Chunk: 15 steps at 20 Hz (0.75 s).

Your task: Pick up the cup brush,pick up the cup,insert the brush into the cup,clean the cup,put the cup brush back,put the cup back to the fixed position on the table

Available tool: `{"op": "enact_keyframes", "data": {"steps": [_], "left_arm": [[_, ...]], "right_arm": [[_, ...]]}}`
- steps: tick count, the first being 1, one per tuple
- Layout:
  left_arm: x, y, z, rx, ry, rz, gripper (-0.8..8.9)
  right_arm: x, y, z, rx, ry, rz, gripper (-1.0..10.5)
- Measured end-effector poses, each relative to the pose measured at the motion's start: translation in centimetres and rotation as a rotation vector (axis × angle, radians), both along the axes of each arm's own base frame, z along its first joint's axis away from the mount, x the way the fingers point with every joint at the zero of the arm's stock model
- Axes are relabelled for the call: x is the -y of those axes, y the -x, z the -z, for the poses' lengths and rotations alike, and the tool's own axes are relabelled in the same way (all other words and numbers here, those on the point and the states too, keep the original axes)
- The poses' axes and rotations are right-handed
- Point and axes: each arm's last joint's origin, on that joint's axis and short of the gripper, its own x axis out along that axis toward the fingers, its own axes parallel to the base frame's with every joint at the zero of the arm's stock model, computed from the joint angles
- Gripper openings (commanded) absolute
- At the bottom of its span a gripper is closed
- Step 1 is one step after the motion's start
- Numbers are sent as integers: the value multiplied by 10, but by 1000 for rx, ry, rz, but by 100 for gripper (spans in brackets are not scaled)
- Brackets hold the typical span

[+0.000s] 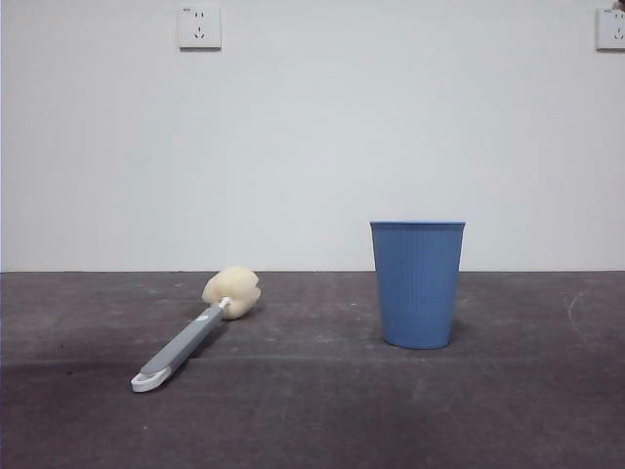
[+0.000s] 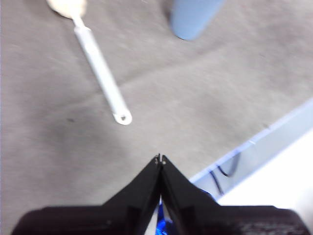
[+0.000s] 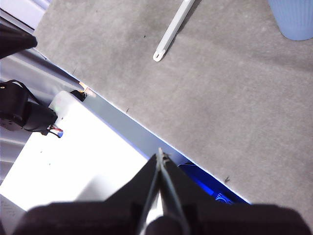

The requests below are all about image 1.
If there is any grey-handled sponge cup brush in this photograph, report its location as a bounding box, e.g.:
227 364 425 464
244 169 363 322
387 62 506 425
130 265 263 395

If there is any blue ribbed plastic cup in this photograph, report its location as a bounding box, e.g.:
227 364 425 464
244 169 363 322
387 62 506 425
369 220 467 350

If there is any white wall socket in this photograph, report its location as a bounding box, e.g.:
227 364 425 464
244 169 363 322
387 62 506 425
178 5 223 52
595 7 625 54

